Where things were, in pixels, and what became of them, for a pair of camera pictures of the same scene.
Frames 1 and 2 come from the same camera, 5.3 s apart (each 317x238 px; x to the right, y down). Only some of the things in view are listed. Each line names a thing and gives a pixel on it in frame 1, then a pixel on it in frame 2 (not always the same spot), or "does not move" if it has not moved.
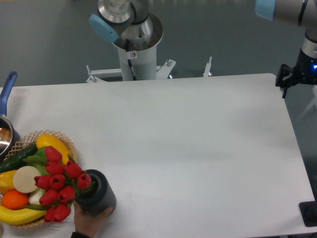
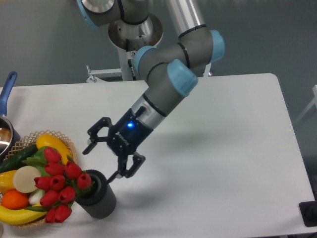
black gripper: [305, 69] → [124, 138]
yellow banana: [9, 216] does not move
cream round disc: [24, 179] does not move
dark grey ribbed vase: [99, 197] does not move
